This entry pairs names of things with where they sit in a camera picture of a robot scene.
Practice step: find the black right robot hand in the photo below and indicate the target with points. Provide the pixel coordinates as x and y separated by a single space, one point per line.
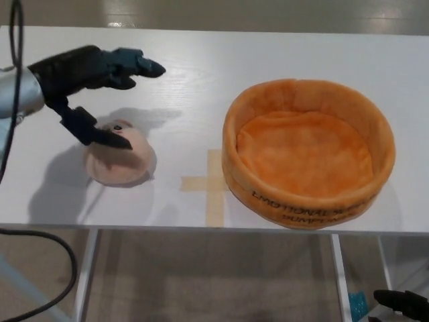
412 305

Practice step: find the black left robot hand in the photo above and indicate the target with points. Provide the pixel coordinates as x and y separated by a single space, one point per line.
70 73

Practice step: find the pink round plush toy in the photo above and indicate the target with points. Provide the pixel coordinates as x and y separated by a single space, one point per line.
124 167

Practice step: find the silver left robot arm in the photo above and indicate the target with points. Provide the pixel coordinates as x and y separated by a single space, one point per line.
25 90

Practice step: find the orange plush round plate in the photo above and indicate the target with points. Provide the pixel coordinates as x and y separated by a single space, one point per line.
301 151

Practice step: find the white table leg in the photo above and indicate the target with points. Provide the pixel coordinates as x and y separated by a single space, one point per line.
85 278
384 265
342 278

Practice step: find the teal patterned object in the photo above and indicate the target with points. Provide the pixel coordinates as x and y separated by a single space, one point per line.
358 307

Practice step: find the beige masking tape strip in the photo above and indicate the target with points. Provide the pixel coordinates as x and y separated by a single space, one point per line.
194 184
214 208

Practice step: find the light blue metal bar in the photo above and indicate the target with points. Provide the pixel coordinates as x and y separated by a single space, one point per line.
27 286

